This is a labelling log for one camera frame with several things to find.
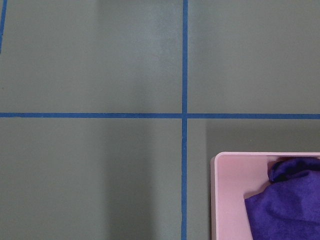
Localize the pink plastic bin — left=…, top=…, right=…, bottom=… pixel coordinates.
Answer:
left=210, top=151, right=320, bottom=240

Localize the purple cloth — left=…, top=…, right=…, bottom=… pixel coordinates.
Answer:
left=244, top=157, right=320, bottom=240

